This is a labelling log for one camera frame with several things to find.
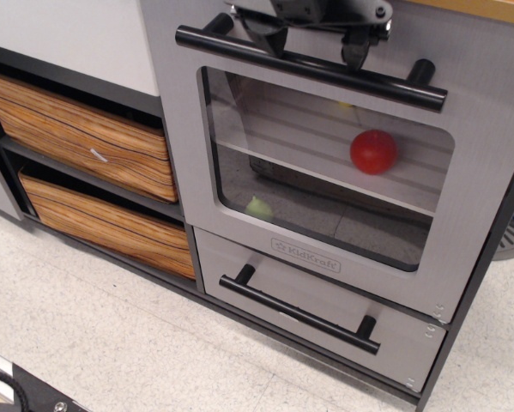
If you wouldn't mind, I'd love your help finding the white oven rack shelf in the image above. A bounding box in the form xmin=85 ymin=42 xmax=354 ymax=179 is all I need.
xmin=207 ymin=99 xmax=455 ymax=216

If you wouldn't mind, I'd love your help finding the grey toy oven door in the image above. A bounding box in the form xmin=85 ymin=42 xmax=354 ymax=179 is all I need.
xmin=141 ymin=1 xmax=514 ymax=322

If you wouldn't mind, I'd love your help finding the green toy pear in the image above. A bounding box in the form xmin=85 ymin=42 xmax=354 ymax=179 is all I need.
xmin=245 ymin=196 xmax=274 ymax=222

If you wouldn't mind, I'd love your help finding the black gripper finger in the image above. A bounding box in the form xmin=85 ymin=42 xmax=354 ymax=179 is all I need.
xmin=241 ymin=16 xmax=287 ymax=58
xmin=342 ymin=26 xmax=377 ymax=70

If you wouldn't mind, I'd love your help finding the lower wood-pattern storage bin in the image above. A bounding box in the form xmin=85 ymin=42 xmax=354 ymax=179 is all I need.
xmin=18 ymin=164 xmax=196 ymax=281

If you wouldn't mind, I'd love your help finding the black drawer handle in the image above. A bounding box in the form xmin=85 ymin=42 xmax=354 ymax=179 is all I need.
xmin=219 ymin=264 xmax=381 ymax=355

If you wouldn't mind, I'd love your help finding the upper wood-pattern storage bin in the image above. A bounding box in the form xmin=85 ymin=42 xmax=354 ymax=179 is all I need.
xmin=0 ymin=74 xmax=178 ymax=203

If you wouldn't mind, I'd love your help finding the grey lower drawer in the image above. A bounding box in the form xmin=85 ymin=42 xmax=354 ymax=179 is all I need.
xmin=195 ymin=229 xmax=445 ymax=392

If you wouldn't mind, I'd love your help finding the black braided cable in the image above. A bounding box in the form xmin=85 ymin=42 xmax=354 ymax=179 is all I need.
xmin=0 ymin=367 xmax=30 ymax=412

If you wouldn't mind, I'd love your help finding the black oven door handle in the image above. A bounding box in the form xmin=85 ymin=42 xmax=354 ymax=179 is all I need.
xmin=175 ymin=13 xmax=448 ymax=112

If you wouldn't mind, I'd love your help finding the toy kitchen cabinet frame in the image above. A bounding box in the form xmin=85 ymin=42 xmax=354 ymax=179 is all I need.
xmin=0 ymin=1 xmax=514 ymax=403

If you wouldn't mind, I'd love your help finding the red toy tomato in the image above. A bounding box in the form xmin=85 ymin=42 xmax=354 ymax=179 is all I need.
xmin=350 ymin=130 xmax=399 ymax=175

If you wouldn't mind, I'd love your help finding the wood-pattern storage bin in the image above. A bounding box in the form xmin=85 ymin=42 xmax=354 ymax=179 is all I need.
xmin=18 ymin=164 xmax=196 ymax=281
xmin=0 ymin=74 xmax=178 ymax=203

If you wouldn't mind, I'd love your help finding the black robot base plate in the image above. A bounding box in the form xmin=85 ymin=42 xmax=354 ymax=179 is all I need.
xmin=12 ymin=363 xmax=88 ymax=412

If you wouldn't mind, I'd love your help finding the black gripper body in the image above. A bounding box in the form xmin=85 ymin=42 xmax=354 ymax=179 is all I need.
xmin=227 ymin=0 xmax=393 ymax=32

